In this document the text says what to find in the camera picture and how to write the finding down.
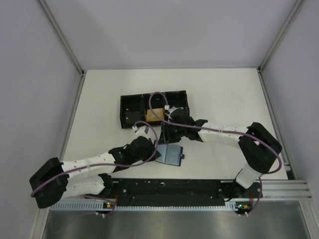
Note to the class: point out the aluminium front frame rail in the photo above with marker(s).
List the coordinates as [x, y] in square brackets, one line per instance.
[269, 190]

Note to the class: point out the blue leather card holder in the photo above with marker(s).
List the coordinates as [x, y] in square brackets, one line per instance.
[170, 155]

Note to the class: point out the black three-compartment tray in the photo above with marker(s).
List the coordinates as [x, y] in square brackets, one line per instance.
[135, 108]

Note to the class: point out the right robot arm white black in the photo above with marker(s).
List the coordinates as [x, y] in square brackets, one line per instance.
[258, 146]

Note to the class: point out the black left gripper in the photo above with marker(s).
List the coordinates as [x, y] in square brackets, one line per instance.
[151, 148]

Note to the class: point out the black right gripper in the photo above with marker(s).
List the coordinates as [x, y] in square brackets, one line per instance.
[166, 136]

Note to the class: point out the white slotted cable duct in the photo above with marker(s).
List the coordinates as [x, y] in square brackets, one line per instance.
[96, 205]

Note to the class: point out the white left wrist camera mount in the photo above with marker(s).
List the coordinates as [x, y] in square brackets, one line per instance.
[143, 131]

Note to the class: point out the aluminium frame rail right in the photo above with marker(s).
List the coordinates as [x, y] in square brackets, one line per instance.
[267, 76]

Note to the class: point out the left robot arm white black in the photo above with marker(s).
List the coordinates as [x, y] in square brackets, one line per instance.
[57, 180]

